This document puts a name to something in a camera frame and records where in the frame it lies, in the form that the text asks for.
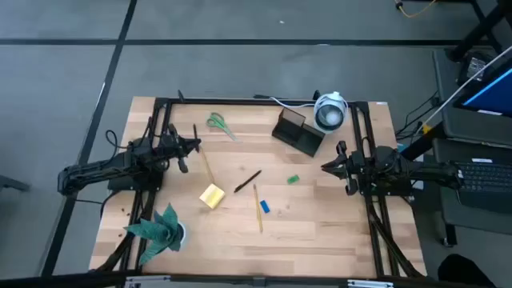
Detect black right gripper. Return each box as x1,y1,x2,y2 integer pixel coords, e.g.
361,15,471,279
320,140,375,196

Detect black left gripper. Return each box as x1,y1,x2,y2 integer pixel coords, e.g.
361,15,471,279
158,122,202,174

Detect yellow pencil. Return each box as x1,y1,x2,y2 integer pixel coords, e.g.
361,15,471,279
199,146,216,186
252,183,264,234

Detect green-handled scissors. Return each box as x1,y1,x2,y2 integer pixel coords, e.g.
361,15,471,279
206,112,241,143

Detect yellow sticky note pad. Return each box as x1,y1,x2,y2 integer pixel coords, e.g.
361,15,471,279
198,182,226,210

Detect black mesh desk organizer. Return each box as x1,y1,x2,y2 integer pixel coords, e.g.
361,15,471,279
271,106,326,158

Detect black click pen with clip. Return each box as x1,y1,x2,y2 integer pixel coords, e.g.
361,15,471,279
233,169,263,194

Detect white plant pot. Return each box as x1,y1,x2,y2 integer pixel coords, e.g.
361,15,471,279
175,221,187,246

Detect green artificial plant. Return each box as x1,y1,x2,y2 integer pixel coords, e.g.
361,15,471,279
122,202,185,266

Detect white rod with yellow end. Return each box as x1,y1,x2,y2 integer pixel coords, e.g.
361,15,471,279
415,44,512,135

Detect black keyboard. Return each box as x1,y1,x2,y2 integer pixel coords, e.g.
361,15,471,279
454,159,512,215

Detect monitor with blue screen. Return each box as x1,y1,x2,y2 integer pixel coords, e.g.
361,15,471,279
454,59,512,119

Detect black metal stand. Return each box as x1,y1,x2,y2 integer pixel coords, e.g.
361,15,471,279
446,0,512,63

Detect black aluminium table frame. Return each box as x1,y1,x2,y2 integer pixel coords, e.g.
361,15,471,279
94,90,427,281

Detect white fan cable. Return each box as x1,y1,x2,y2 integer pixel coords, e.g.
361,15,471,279
268,95,317,110

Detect yellow cable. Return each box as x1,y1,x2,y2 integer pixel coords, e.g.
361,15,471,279
394,0,439,19

